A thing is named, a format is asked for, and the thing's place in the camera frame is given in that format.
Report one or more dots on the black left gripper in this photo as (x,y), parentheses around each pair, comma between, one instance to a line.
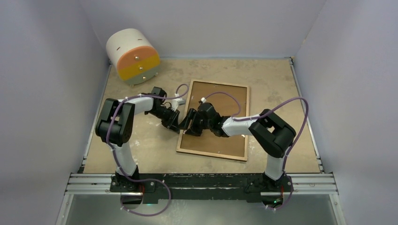
(172,123)

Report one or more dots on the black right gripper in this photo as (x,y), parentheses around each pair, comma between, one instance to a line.
(193,131)

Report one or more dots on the wooden picture frame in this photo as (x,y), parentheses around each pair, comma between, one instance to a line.
(214,155)

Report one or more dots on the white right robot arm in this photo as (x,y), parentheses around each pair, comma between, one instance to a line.
(273,134)

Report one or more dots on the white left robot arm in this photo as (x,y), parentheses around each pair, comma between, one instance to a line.
(115,124)

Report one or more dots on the round white drawer cabinet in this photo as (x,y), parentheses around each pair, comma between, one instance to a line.
(134,58)

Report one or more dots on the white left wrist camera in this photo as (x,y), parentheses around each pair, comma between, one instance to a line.
(176,102)

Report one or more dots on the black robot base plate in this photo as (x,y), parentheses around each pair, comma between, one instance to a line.
(249,187)

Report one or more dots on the aluminium rail frame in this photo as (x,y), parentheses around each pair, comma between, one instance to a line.
(313,200)

